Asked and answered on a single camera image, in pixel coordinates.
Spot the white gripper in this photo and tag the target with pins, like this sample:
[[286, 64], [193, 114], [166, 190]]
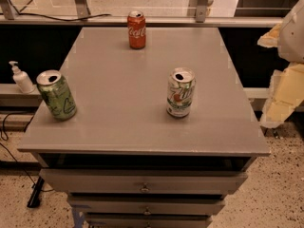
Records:
[[293, 37]]

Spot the white green 7up can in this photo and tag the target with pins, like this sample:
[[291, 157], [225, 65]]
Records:
[[180, 91]]

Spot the red Coca-Cola can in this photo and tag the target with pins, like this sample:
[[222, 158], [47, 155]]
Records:
[[136, 29]]

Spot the green soda can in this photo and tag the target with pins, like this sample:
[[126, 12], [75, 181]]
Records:
[[55, 92]]

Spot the grey drawer cabinet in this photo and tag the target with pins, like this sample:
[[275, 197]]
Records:
[[122, 123]]

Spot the middle grey drawer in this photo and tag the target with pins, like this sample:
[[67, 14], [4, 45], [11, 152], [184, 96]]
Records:
[[148, 205]]

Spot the grey drawer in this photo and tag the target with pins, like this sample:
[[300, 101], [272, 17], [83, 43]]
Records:
[[143, 181], [148, 205], [142, 221]]

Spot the top grey drawer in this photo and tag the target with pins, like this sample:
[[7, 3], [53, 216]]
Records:
[[143, 181]]

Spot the bottom grey drawer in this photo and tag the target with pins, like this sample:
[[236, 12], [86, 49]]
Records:
[[142, 221]]

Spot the white pump soap bottle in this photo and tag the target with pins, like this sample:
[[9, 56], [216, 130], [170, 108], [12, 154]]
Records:
[[21, 78]]

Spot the black power strip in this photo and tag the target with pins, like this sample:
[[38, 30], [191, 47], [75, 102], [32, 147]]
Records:
[[34, 201]]

